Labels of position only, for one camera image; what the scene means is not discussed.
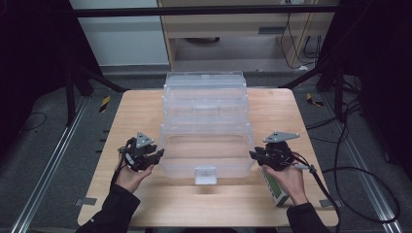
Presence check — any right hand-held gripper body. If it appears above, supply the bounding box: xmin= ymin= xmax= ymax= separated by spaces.
xmin=262 ymin=130 xmax=301 ymax=172

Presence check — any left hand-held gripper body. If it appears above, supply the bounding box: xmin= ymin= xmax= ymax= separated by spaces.
xmin=118 ymin=130 xmax=158 ymax=173

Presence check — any green white medicine box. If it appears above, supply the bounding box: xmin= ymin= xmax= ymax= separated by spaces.
xmin=258 ymin=166 xmax=292 ymax=208

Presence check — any clear plastic storage box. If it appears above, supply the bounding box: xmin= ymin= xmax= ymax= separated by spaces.
xmin=159 ymin=71 xmax=256 ymax=186

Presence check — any person's left hand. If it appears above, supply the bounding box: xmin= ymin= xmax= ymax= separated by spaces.
xmin=115 ymin=157 xmax=155 ymax=195

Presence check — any person's right hand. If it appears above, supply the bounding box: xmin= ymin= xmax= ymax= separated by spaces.
xmin=261 ymin=162 xmax=311 ymax=207

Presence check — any yellow black tape piece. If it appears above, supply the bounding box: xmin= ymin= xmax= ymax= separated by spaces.
xmin=305 ymin=92 xmax=325 ymax=108
xmin=98 ymin=95 xmax=112 ymax=114

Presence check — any black metal stand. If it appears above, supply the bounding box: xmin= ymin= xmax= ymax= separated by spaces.
xmin=278 ymin=59 xmax=359 ymax=124
xmin=63 ymin=59 xmax=130 ymax=128

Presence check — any white cabinet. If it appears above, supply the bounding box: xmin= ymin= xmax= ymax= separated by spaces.
xmin=69 ymin=0 xmax=170 ymax=68

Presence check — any wooden cabinet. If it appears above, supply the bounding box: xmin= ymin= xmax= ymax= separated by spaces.
xmin=157 ymin=0 xmax=340 ymax=71

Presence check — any black curtain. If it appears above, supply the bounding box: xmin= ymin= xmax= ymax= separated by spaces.
xmin=0 ymin=0 xmax=109 ymax=158
xmin=319 ymin=0 xmax=412 ymax=181

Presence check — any black horizontal metal bar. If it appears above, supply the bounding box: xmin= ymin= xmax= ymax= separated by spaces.
xmin=72 ymin=4 xmax=340 ymax=18

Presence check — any grey cable plug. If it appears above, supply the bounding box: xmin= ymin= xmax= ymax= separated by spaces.
xmin=292 ymin=162 xmax=318 ymax=173

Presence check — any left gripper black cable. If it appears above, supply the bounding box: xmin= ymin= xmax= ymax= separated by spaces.
xmin=110 ymin=146 xmax=131 ymax=192

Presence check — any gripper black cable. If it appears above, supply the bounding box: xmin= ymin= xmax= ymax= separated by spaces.
xmin=285 ymin=150 xmax=343 ymax=233
xmin=110 ymin=146 xmax=131 ymax=192

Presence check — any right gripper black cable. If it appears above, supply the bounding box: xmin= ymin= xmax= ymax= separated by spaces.
xmin=285 ymin=150 xmax=343 ymax=233

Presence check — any thin black floor cable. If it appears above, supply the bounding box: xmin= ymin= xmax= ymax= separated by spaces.
xmin=18 ymin=111 xmax=49 ymax=133
xmin=305 ymin=116 xmax=345 ymax=131

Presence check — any grey metal bracket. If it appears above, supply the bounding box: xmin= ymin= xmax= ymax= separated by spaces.
xmin=318 ymin=198 xmax=343 ymax=209
xmin=74 ymin=196 xmax=98 ymax=207

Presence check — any looped black floor cable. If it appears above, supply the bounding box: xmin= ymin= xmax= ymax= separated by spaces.
xmin=304 ymin=96 xmax=401 ymax=225

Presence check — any metal floor rail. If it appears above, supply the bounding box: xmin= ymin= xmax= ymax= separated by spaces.
xmin=9 ymin=95 xmax=90 ymax=233
xmin=320 ymin=91 xmax=404 ymax=233

